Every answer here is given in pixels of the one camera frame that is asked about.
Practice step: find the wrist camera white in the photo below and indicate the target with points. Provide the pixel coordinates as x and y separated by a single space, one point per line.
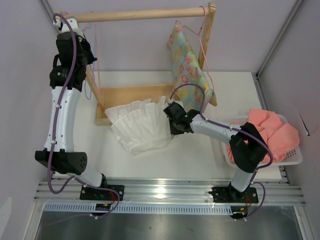
170 101
62 27

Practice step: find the pink wire hanger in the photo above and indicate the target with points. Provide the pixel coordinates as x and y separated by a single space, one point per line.
95 63
204 34

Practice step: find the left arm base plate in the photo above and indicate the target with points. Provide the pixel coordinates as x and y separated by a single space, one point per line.
91 194

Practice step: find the aluminium mounting rail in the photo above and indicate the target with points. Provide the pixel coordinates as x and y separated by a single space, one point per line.
176 191

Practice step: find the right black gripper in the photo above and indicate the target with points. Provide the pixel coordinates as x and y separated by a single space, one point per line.
174 131

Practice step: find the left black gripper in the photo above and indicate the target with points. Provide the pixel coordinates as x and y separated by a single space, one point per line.
84 43

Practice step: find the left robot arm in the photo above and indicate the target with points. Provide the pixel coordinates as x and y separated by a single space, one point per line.
66 81

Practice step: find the perforated cable duct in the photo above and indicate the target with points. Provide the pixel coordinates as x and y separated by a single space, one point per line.
125 208

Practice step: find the blue wire hanger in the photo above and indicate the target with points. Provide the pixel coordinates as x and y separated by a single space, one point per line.
88 93

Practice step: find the pink cloth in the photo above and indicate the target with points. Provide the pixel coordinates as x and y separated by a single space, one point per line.
278 134

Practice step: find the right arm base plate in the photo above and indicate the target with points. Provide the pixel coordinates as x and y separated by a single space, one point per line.
228 194

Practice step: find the colourful floral patterned garment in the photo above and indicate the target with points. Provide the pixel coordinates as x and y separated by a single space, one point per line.
189 80

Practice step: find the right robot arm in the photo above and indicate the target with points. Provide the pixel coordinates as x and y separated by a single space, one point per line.
247 145

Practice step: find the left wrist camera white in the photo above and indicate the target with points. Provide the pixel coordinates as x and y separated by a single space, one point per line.
62 27

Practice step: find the white pleated skirt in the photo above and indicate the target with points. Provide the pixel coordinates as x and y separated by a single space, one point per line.
141 125

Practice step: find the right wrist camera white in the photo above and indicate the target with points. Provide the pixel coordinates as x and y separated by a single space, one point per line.
170 101

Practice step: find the wooden clothes rack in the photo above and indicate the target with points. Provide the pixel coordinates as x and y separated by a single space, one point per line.
108 97

